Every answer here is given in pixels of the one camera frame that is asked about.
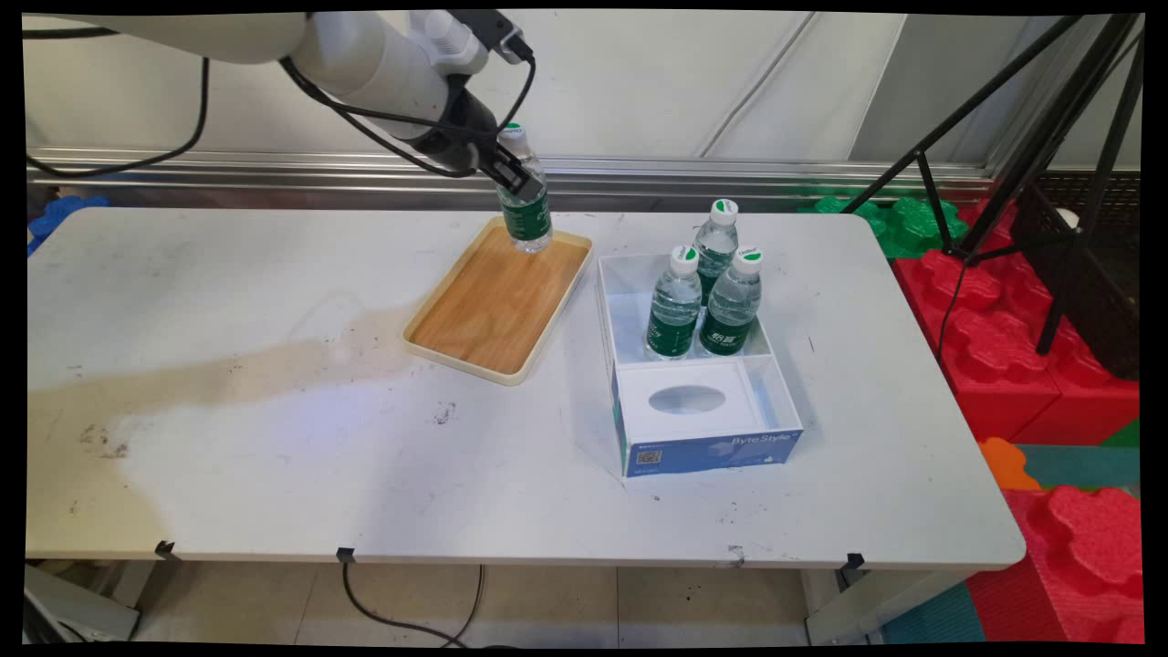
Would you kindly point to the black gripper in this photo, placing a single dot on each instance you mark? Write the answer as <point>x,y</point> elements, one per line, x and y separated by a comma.
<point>461,128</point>

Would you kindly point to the green label water bottle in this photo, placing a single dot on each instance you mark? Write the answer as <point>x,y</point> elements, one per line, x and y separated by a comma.
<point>673,315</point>
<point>733,310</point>
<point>716,246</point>
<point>527,219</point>

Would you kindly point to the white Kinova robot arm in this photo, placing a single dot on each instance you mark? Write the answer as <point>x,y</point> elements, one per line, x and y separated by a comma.
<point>365,55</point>

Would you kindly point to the bamboo wooden tray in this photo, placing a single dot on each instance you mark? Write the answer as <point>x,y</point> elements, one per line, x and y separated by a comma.
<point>497,306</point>

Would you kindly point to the blue white cardboard box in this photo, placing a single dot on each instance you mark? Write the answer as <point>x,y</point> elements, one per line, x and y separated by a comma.
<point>703,438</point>

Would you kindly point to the green foam block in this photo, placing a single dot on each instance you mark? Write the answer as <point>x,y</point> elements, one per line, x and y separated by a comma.
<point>912,224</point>

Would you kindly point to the blue foam block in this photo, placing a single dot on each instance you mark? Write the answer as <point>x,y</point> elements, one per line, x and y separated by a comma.
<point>59,219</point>

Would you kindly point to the large red foam block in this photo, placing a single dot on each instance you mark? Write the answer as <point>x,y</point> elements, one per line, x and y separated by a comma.
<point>976,338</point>

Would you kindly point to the black tripod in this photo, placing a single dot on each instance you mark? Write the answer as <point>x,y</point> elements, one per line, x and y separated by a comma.
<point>1040,137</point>

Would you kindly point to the grey metal table leg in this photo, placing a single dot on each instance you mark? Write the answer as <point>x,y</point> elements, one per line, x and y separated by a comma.
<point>87,607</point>
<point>867,607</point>

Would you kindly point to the orange foam piece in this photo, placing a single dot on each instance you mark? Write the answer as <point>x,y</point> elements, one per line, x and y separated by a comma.
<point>1004,461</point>

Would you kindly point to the black mesh crate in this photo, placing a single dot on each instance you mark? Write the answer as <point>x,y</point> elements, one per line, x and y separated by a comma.
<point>1086,274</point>

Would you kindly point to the teal foam mat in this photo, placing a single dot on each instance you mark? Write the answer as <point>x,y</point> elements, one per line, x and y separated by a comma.
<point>1086,467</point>

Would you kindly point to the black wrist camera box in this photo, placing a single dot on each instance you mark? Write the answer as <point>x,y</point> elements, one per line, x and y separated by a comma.
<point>493,32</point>

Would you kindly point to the white ribbed camera mount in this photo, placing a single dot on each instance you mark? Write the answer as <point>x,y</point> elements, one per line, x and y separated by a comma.
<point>447,41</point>

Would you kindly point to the metal wall rail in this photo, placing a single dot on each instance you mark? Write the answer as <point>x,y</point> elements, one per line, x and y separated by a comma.
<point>274,169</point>

